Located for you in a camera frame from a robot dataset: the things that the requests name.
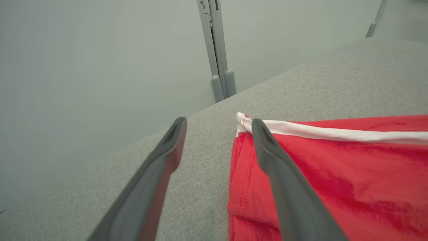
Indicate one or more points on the grey double partition post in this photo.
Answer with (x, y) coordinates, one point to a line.
(219, 50)

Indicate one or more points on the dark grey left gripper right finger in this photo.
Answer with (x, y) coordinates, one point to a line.
(294, 201)

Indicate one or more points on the grey metal frame leg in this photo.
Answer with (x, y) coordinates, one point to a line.
(372, 26)

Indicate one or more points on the red shorts with white trim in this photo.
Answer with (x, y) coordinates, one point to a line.
(367, 184)

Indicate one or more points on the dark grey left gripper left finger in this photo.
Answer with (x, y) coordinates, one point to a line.
(147, 194)

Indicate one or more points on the grey fabric sofa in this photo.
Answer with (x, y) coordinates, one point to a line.
(200, 150)

